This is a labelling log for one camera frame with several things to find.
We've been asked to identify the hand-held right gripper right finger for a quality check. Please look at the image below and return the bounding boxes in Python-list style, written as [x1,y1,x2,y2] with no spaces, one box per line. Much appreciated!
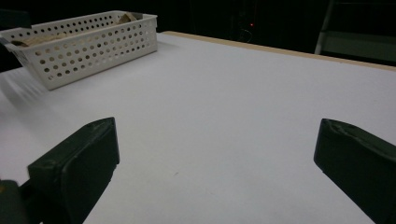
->
[313,118,396,224]

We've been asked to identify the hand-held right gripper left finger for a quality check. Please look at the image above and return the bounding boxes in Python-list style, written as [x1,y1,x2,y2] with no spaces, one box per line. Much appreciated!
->
[27,117,120,224]

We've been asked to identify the white perforated plastic basket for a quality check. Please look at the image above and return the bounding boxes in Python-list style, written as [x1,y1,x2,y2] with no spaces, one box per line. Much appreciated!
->
[0,9,159,91]

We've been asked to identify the tan pants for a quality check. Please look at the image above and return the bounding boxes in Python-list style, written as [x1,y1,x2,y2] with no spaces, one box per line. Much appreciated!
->
[10,12,138,48]

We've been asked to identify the white desk with grey legs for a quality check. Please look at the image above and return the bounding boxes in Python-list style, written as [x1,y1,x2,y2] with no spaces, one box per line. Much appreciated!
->
[314,0,396,63]

